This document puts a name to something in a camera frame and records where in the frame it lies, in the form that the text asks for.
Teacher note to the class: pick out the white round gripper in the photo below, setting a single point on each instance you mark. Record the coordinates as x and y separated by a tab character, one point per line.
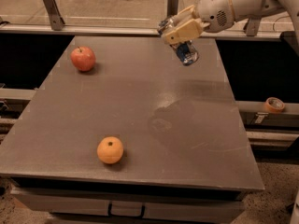
214	10

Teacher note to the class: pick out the silver redbull can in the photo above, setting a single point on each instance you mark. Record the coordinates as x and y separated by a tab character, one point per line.
185	51

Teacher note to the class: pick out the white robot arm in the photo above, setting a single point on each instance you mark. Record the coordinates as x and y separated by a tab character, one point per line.
257	9

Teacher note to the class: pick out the red apple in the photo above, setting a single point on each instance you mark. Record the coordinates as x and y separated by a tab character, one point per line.
83	58

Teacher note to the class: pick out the orange tape roll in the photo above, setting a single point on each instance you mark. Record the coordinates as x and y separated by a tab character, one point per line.
274	105

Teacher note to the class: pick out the orange fruit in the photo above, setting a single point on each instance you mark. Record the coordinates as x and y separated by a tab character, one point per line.
110	150

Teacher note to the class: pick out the middle metal railing bracket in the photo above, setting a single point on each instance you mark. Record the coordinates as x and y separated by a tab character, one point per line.
172	7

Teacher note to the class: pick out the metal railing bracket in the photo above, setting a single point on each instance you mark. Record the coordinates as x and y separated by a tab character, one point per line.
56	20
251	27
172	7

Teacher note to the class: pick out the right metal railing bracket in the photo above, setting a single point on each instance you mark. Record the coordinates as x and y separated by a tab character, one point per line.
251	27

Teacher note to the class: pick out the left metal railing bracket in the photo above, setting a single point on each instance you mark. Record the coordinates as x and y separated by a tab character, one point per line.
56	20

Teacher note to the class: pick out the grey drawer with black handle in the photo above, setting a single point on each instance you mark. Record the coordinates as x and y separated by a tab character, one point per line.
85	206

